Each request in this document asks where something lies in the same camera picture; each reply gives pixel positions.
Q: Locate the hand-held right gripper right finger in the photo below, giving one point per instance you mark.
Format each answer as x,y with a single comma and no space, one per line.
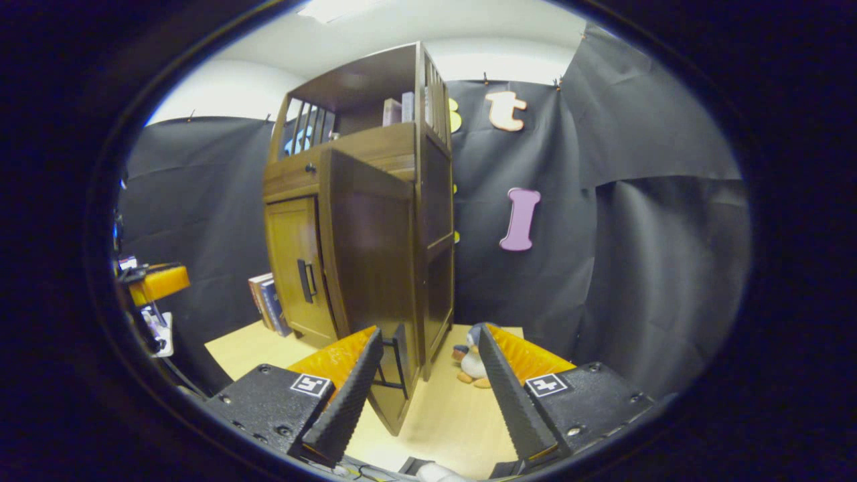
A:
515,402

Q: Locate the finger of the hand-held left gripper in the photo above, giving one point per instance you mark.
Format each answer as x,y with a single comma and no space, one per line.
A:
161,284

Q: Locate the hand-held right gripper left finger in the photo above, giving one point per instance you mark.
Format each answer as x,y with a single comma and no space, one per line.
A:
348,402

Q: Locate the wooden shoe cabinet door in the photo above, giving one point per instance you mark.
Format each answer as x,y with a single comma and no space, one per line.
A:
288,268
368,261

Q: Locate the wooden double-door shoe cabinet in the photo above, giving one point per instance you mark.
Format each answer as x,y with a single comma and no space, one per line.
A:
438,201

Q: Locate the penguin plush toy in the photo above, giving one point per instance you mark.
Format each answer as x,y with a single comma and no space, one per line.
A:
472,365

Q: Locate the brown book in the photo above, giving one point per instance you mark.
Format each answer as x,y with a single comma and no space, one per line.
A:
262,301

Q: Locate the blue book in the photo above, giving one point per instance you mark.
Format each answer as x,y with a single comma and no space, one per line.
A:
274,304

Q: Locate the black backdrop cloth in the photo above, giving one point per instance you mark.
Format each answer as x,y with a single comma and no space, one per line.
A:
636,268

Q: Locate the wooden drawer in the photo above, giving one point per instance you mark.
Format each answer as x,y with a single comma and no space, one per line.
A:
375,144

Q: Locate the lilac book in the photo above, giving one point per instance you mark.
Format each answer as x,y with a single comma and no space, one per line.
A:
408,107

